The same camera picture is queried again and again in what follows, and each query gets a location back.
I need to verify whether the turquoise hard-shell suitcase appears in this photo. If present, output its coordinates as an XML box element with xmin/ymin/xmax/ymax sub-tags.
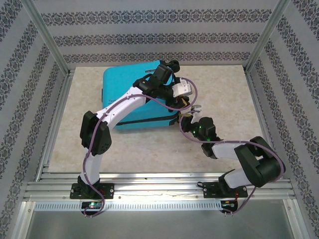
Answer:
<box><xmin>101</xmin><ymin>59</ymin><xmax>183</xmax><ymax>132</ymax></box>

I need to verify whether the grey sheet metal panel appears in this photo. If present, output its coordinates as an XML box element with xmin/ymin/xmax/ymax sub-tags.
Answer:
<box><xmin>24</xmin><ymin>211</ymin><xmax>299</xmax><ymax>239</ymax></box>

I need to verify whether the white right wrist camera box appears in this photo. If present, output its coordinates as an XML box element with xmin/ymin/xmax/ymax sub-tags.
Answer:
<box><xmin>189</xmin><ymin>105</ymin><xmax>203</xmax><ymax>123</ymax></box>

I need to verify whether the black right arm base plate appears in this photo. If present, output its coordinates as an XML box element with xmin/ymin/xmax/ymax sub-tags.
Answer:
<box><xmin>203</xmin><ymin>181</ymin><xmax>248</xmax><ymax>199</ymax></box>

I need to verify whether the aluminium mounting rail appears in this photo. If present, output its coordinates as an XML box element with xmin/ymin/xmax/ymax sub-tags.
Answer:
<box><xmin>24</xmin><ymin>171</ymin><xmax>296</xmax><ymax>200</ymax></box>

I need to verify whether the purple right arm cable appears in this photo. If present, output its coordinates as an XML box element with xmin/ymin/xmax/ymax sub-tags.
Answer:
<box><xmin>178</xmin><ymin>111</ymin><xmax>286</xmax><ymax>218</ymax></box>

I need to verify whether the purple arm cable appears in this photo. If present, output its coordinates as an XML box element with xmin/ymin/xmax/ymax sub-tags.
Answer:
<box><xmin>178</xmin><ymin>111</ymin><xmax>286</xmax><ymax>218</ymax></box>
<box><xmin>83</xmin><ymin>77</ymin><xmax>200</xmax><ymax>219</ymax></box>

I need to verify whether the slotted white cable duct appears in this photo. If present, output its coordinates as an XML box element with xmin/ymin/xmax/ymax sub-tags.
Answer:
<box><xmin>34</xmin><ymin>201</ymin><xmax>222</xmax><ymax>212</ymax></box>

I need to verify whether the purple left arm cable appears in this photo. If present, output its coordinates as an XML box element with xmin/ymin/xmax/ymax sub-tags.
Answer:
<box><xmin>83</xmin><ymin>77</ymin><xmax>200</xmax><ymax>219</ymax></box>

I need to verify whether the aluminium frame post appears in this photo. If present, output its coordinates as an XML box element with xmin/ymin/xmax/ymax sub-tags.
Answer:
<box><xmin>245</xmin><ymin>0</ymin><xmax>291</xmax><ymax>73</ymax></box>
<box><xmin>24</xmin><ymin>0</ymin><xmax>70</xmax><ymax>75</ymax></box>

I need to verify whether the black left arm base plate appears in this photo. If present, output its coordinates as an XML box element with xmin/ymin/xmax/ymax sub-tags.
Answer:
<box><xmin>70</xmin><ymin>183</ymin><xmax>115</xmax><ymax>200</ymax></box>

